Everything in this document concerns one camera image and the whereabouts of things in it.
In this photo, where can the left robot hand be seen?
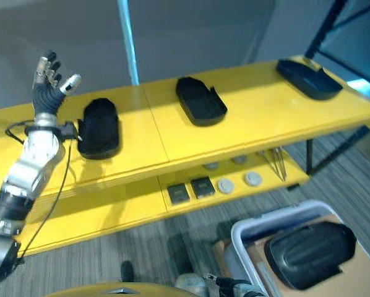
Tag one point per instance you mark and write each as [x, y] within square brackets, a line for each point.
[45, 96]

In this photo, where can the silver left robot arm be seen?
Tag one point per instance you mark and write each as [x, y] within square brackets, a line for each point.
[24, 173]

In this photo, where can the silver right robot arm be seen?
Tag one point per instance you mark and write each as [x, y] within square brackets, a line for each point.
[231, 286]

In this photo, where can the yellow metal shelf unit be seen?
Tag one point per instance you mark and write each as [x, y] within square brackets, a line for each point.
[185, 145]

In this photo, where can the grey plastic box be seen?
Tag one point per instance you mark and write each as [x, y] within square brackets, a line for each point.
[250, 247]

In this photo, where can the black sole-shaped part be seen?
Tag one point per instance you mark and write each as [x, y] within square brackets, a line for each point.
[308, 79]
[200, 100]
[100, 128]
[308, 253]

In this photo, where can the black square component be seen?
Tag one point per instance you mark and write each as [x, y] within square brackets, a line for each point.
[203, 187]
[178, 194]

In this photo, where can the grey round disc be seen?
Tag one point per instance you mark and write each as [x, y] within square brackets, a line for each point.
[239, 159]
[252, 179]
[210, 166]
[226, 186]

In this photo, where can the dark robot foot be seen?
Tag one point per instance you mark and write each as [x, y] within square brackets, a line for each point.
[127, 271]

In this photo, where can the yellow robot torso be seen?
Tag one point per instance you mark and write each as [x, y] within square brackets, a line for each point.
[117, 290]

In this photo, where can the bundle of metal rods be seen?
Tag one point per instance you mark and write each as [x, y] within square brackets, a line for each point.
[277, 164]

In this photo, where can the brown cardboard sheet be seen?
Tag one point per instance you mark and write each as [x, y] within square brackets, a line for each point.
[361, 263]

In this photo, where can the light blue vertical post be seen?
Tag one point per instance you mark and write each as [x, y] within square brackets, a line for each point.
[128, 40]

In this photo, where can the dark blue rack frame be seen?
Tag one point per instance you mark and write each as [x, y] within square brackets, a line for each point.
[336, 34]

